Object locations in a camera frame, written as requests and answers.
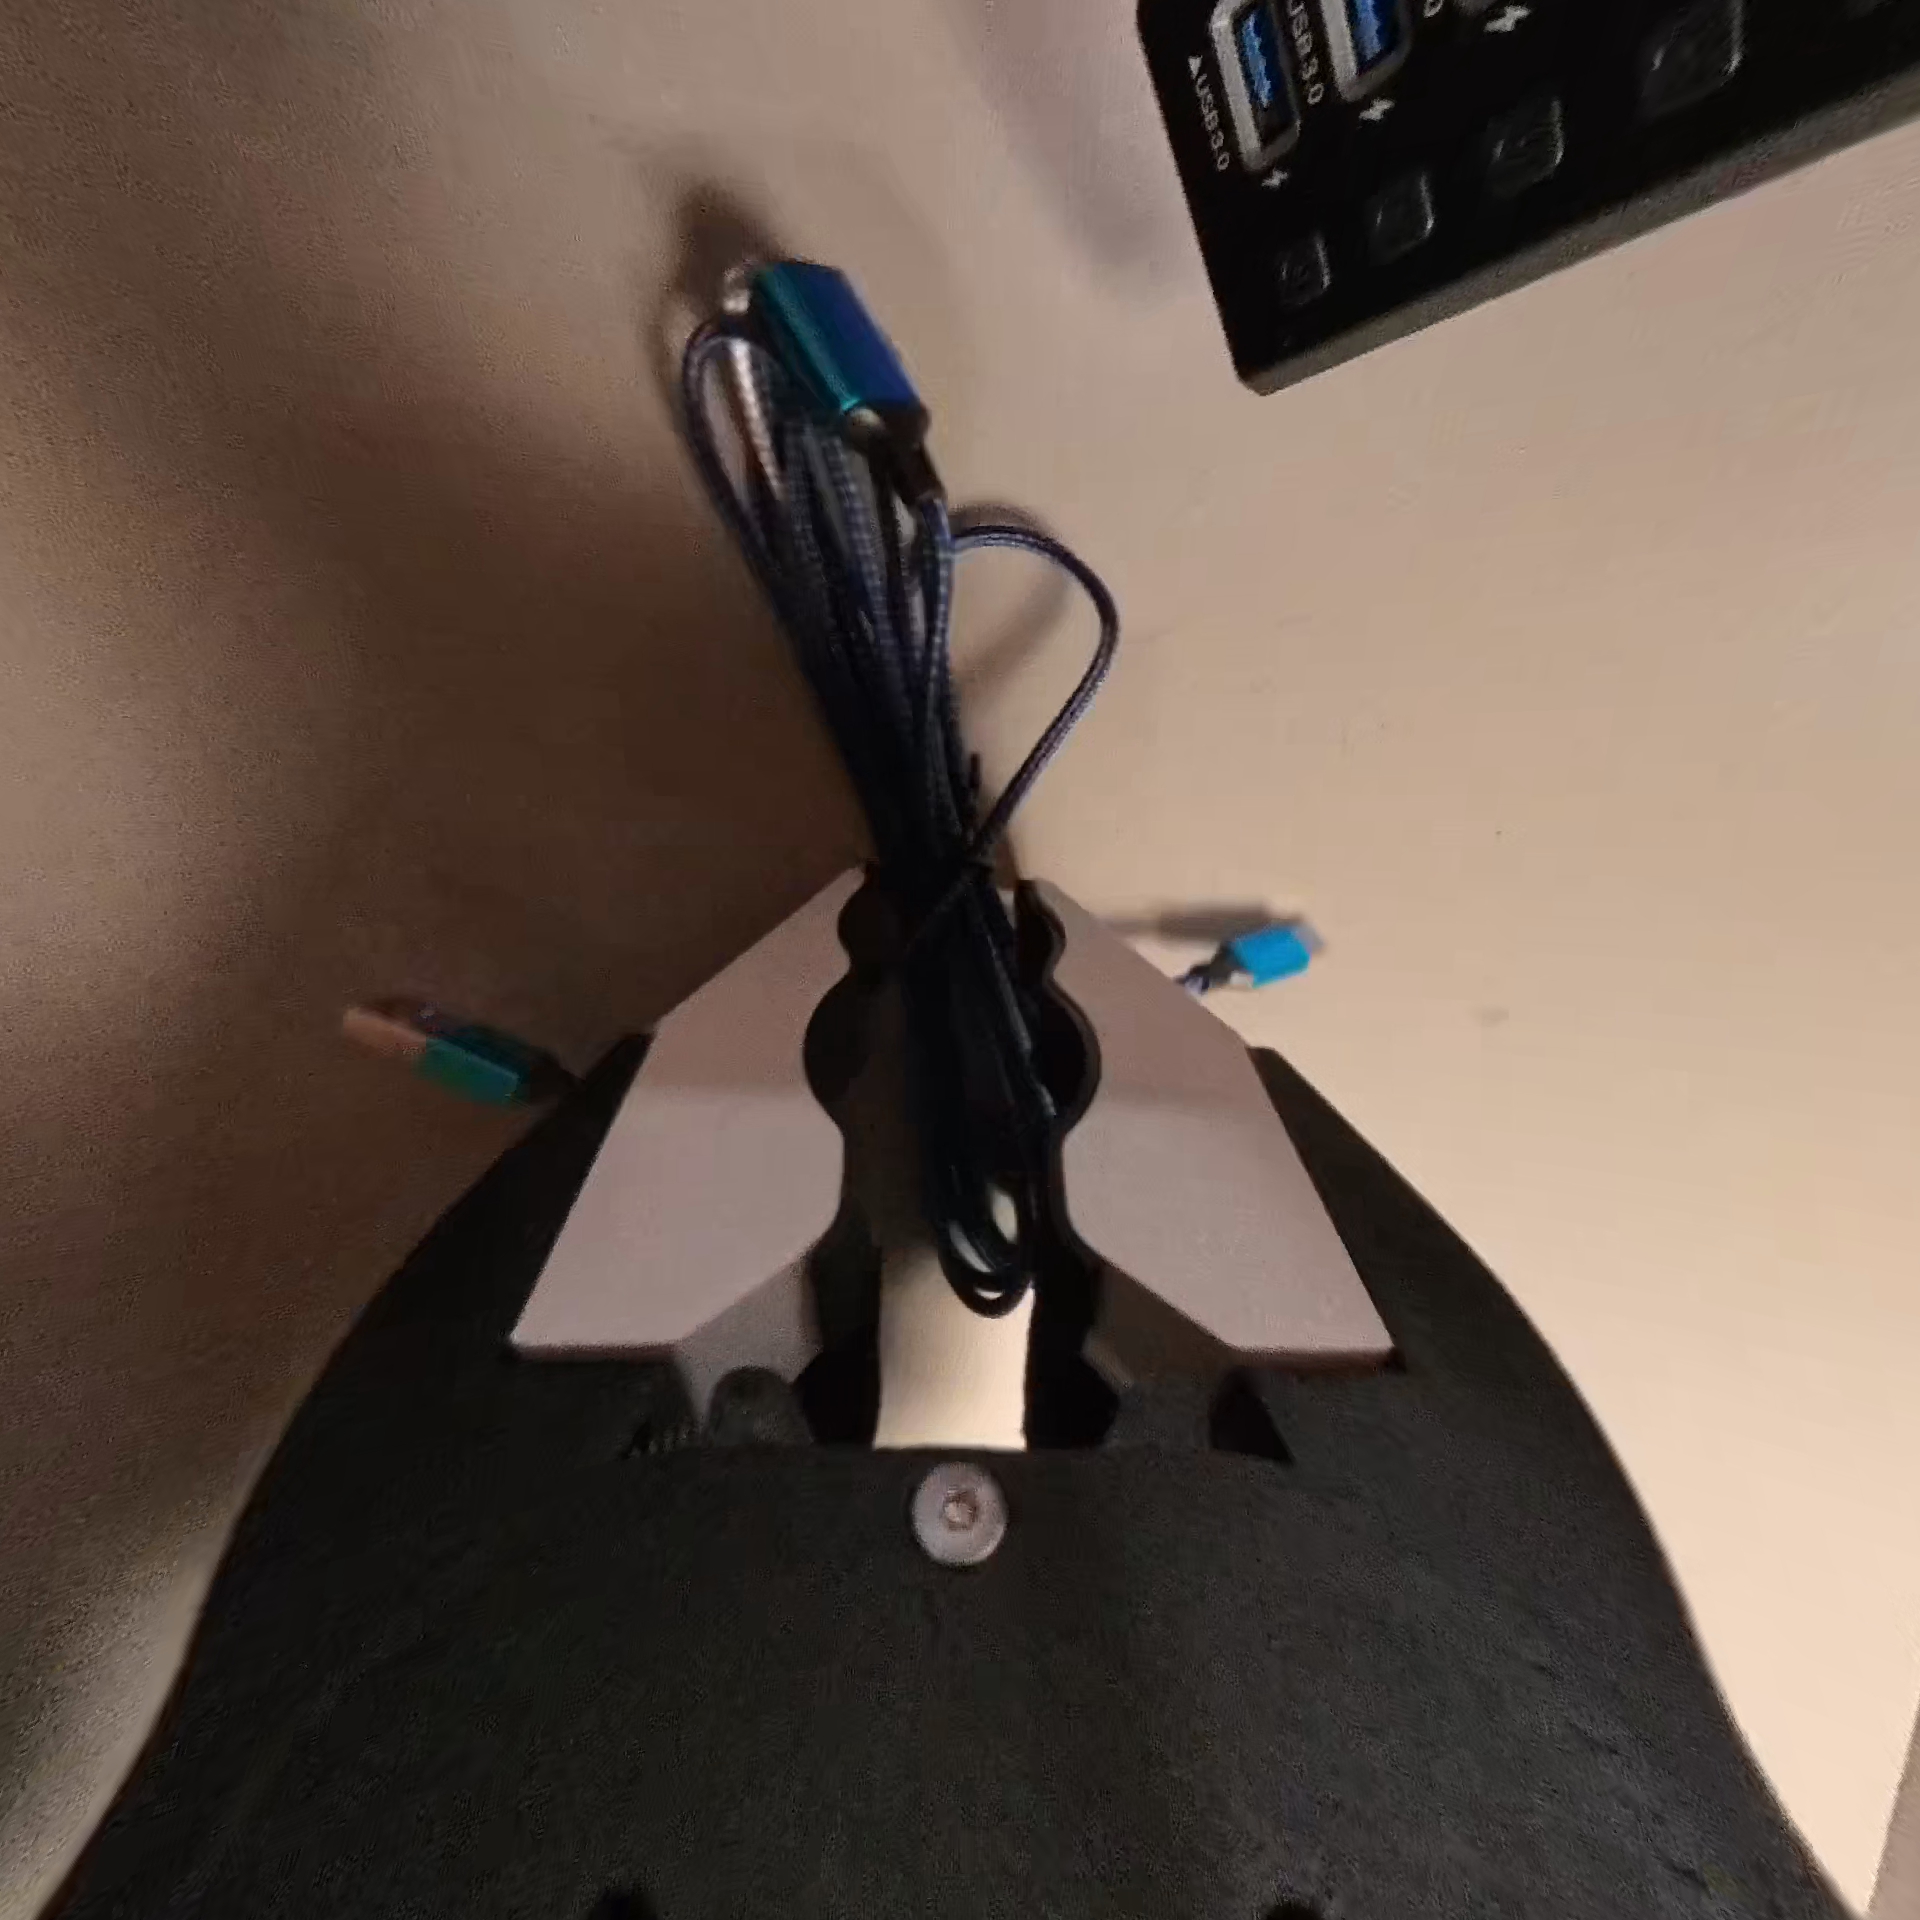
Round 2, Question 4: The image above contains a blue braided usb cable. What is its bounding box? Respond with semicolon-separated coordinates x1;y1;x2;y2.
343;259;1124;1326

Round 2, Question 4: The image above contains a light blue plug cable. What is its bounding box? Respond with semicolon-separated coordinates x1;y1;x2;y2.
1178;918;1326;1003

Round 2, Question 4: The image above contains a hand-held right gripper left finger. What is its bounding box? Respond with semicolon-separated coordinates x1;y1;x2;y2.
508;866;902;1386

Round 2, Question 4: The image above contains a dark usb hub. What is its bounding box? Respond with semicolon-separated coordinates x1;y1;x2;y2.
1137;0;1920;396

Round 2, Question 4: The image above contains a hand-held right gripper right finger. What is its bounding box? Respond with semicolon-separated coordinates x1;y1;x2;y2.
1017;882;1402;1395

